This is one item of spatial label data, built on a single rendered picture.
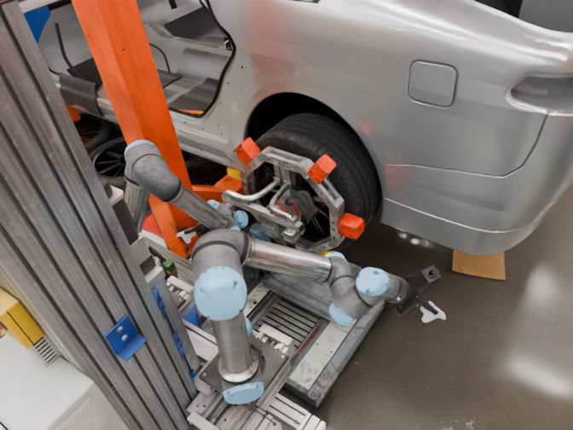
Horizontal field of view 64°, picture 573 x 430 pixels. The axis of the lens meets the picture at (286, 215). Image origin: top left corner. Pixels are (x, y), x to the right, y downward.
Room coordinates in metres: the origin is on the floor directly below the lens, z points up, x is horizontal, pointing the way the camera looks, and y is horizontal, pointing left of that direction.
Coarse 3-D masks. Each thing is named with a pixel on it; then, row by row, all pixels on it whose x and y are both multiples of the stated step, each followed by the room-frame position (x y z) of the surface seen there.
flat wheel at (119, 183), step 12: (108, 144) 3.03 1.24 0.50; (120, 144) 3.05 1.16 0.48; (96, 156) 2.89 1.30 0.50; (108, 156) 2.97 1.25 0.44; (120, 156) 2.88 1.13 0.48; (96, 168) 2.79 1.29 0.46; (108, 168) 2.74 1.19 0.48; (120, 168) 2.72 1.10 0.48; (108, 180) 2.56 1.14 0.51; (120, 180) 2.54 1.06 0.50
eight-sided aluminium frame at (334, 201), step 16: (256, 160) 1.71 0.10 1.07; (272, 160) 1.65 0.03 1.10; (288, 160) 1.60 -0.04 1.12; (304, 160) 1.58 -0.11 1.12; (240, 176) 1.78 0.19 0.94; (304, 176) 1.53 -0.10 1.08; (256, 192) 1.80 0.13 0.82; (320, 192) 1.50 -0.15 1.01; (336, 192) 1.50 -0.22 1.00; (336, 208) 1.44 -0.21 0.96; (336, 224) 1.44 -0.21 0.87; (304, 240) 1.63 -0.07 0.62; (336, 240) 1.44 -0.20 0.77
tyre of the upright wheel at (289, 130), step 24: (288, 120) 1.87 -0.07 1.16; (312, 120) 1.80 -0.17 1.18; (264, 144) 1.78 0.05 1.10; (288, 144) 1.69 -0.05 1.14; (312, 144) 1.63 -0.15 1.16; (336, 144) 1.65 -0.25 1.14; (360, 144) 1.69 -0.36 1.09; (336, 168) 1.54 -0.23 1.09; (360, 168) 1.59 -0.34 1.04; (360, 192) 1.51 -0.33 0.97; (360, 216) 1.47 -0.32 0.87; (312, 240) 1.64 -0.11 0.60
